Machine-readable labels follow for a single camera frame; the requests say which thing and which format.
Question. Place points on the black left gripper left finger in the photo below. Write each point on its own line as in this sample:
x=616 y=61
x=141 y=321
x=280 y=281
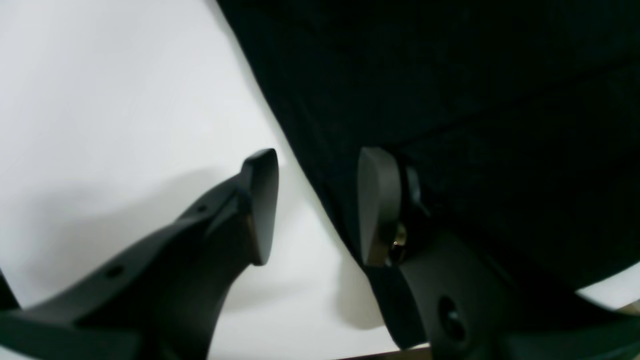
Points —
x=160 y=298

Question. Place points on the black graphic t-shirt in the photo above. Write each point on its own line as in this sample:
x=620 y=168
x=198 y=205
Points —
x=521 y=118

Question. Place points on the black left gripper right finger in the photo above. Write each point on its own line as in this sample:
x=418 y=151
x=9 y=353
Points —
x=477 y=299

